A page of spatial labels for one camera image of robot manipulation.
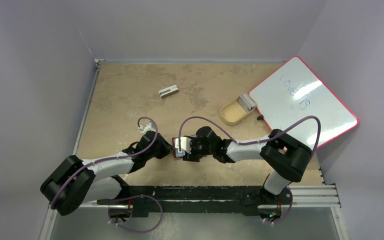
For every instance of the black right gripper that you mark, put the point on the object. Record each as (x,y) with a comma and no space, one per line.
(189,149)

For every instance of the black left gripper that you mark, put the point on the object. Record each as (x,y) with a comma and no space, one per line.
(166,148)

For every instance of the red card holder wallet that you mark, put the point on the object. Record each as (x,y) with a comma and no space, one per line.
(178,153)

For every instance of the white credit card black stripe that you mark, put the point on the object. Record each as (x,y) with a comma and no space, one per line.
(184,143)

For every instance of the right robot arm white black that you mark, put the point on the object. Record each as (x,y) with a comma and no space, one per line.
(287,156)

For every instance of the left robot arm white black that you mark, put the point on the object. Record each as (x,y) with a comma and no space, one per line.
(76,181)

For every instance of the stack of white cards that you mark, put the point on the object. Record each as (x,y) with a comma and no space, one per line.
(246,102)

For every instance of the white grey card reader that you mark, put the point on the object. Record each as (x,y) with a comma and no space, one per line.
(168,91)

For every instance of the beige oval tray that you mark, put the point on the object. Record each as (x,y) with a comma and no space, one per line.
(232,113)

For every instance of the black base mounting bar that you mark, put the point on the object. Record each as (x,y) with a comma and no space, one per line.
(248,200)

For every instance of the small black marker cap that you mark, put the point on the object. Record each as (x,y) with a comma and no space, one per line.
(260,117)

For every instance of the pink-framed whiteboard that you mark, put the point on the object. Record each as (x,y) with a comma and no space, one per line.
(293,92)

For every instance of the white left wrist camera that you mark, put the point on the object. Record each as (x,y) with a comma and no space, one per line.
(150,126)

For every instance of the aluminium table frame rail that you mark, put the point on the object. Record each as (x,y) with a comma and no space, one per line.
(304,196)

